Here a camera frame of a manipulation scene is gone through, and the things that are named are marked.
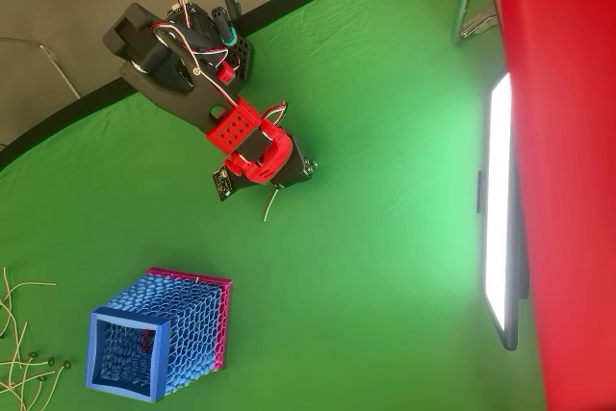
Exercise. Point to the large red plastic piece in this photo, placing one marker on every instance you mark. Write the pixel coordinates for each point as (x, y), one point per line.
(568, 165)

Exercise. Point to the blue and pink mesh basket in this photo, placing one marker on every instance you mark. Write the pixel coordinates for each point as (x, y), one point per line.
(192, 324)

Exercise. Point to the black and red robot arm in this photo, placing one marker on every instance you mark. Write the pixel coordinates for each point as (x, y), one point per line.
(192, 95)

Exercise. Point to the white candle wick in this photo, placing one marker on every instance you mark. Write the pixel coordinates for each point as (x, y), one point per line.
(19, 348)
(33, 283)
(57, 384)
(270, 204)
(7, 293)
(26, 362)

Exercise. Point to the small camera board on bracket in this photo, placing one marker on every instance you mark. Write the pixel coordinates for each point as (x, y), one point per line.
(223, 184)

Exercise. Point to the black plastic case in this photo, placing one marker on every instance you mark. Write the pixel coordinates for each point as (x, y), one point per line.
(113, 40)

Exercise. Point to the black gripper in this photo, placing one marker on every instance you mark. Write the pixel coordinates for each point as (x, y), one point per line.
(295, 166)

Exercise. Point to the green table cloth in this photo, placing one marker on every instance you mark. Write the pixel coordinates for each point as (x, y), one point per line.
(361, 262)

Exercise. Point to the black and teal power plug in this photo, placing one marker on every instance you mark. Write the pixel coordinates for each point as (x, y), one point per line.
(225, 26)

